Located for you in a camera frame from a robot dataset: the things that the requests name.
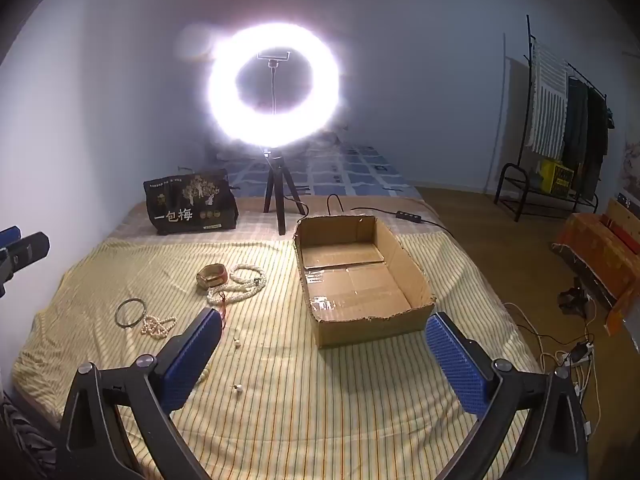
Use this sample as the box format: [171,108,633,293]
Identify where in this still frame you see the grey hanging garment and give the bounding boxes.
[562,76,590,171]

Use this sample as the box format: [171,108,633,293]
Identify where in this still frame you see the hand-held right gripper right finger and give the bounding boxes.
[425,311,591,480]

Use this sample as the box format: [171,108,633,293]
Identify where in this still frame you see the black printed snack bag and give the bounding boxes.
[143,169,239,236]

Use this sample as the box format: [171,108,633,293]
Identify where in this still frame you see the thin blue ring bracelet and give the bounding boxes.
[114,298,147,329]

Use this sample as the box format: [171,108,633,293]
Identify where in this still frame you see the white cables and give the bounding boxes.
[502,302,602,442]

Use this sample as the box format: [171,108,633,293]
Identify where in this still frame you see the cardboard box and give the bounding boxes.
[293,214,437,350]

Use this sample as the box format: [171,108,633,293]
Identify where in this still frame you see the phone clamp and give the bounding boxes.
[257,50,292,69]

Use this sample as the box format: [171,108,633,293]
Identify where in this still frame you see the black hanging garment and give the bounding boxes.
[582,87,609,201]

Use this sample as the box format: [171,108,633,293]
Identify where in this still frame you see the pale checked bed sheet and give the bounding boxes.
[110,194,453,257]

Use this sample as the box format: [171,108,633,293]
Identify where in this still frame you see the wide red gold bangle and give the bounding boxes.
[196,263,230,290]

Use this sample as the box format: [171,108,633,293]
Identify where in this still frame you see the white ring light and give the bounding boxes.
[205,22,346,148]

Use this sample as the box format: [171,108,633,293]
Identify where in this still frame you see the black power cable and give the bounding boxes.
[327,194,451,236]

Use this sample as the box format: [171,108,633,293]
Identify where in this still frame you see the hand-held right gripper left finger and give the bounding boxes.
[52,307,222,480]

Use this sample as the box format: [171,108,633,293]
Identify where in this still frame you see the white striped hanging cloth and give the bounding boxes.
[525,40,570,159]

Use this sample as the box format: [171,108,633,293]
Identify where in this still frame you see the small black device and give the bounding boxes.
[557,277,594,316]

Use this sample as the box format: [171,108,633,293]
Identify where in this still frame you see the orange cloth covered box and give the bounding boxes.
[551,212,640,302]

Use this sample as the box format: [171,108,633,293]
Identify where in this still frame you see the wooden crate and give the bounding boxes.
[604,197,640,243]

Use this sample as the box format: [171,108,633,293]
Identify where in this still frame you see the twisted pearl rope necklace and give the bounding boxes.
[229,263,267,291]

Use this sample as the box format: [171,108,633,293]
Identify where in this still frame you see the small pearl bracelet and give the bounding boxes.
[141,314,178,340]

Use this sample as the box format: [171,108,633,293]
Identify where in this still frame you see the yellow box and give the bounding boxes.
[537,157,576,195]

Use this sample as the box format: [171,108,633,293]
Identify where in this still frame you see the blue patterned bed sheet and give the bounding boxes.
[227,141,422,199]

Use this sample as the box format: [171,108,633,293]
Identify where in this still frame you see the dark striped cloth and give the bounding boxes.
[0,399,57,480]

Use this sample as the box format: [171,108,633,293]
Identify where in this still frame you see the black clothes rack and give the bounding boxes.
[494,15,614,224]

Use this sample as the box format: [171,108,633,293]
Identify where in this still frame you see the yellow striped blanket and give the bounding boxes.
[12,232,545,480]

